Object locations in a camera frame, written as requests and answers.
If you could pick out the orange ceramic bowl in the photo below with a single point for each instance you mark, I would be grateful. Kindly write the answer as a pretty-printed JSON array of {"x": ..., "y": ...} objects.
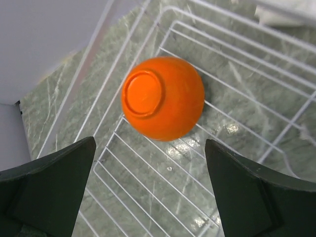
[{"x": 163, "y": 98}]

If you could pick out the white wire dish rack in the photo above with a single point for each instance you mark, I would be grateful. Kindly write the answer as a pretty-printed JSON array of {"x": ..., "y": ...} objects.
[{"x": 260, "y": 101}]

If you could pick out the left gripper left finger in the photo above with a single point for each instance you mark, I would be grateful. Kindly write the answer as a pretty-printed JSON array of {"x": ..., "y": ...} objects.
[{"x": 46, "y": 193}]

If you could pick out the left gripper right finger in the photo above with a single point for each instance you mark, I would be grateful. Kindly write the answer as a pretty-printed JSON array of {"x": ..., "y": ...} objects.
[{"x": 256, "y": 201}]

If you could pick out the white folded cloth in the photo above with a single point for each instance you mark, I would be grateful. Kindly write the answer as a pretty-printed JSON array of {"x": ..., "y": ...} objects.
[{"x": 274, "y": 19}]

